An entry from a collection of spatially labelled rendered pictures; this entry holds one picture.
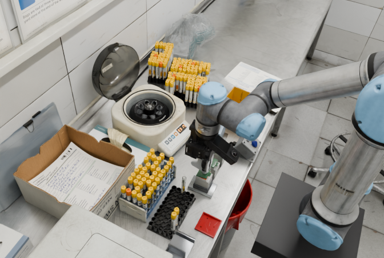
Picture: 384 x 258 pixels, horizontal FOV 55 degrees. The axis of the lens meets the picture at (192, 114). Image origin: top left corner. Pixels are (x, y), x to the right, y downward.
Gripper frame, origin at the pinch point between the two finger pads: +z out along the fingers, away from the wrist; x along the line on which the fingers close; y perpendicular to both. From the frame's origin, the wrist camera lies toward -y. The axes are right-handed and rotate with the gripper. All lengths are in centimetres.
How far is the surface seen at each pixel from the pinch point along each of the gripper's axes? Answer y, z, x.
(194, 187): 3.1, 8.1, 2.5
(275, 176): -22, 97, -89
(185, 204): 2.7, 7.4, 10.3
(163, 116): 24.6, -0.4, -15.9
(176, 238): -0.1, 5.9, 22.9
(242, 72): 9, 8, -68
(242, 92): 2.9, 1.3, -45.4
